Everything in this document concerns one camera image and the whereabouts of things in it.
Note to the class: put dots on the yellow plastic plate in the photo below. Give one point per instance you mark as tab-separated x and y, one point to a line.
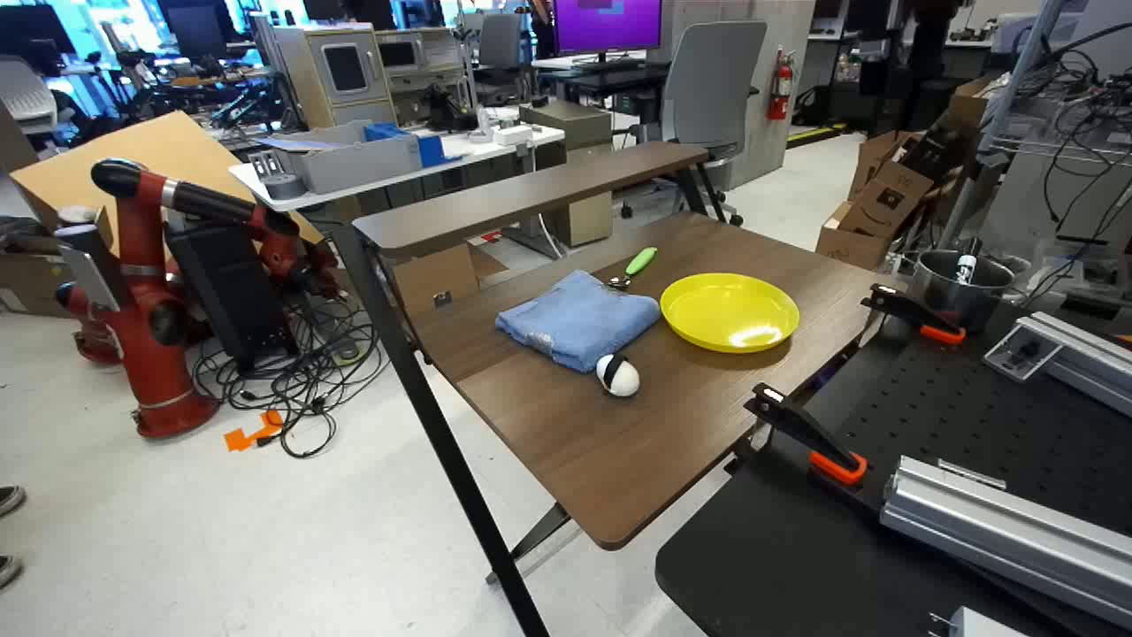
730	312

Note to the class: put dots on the green marker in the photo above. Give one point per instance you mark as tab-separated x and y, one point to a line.
641	261

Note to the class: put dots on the small cardboard box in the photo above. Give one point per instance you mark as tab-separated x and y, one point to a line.
436	283

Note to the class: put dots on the black computer tower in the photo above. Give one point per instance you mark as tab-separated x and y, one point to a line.
230	294

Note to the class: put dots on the stacked cardboard boxes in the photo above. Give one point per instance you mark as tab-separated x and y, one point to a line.
886	199

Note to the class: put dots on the metal pot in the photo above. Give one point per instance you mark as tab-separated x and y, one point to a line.
942	284

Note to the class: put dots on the grey plastic tray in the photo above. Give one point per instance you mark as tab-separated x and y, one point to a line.
359	165

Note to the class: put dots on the white round object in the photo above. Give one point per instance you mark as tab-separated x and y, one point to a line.
620	378

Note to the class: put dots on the red fire extinguisher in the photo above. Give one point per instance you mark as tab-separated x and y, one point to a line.
778	89

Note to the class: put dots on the orange floor piece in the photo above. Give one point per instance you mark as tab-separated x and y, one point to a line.
248	434

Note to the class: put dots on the aluminium extrusion bar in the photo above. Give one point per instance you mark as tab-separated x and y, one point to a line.
1001	533
1082	354

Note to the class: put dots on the red robot arm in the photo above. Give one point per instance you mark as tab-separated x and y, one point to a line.
153	354

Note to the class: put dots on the wooden raised shelf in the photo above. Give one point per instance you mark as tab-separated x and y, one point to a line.
531	194

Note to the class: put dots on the blue folded towel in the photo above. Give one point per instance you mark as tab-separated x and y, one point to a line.
575	320

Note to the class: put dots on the black table leg frame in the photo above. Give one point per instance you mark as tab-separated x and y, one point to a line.
436	438

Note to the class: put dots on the monitor with purple screen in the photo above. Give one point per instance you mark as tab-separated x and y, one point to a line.
606	24

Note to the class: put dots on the beige equipment cabinet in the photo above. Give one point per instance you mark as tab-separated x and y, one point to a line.
323	75

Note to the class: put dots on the blue small box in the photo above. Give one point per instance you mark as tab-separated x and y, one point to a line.
428	152

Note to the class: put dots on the large cardboard box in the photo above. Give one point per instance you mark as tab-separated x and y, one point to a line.
162	147

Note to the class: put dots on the tan box under shelf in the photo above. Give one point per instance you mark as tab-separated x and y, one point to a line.
588	215

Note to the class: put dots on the grey office chair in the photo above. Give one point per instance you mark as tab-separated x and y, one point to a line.
712	75

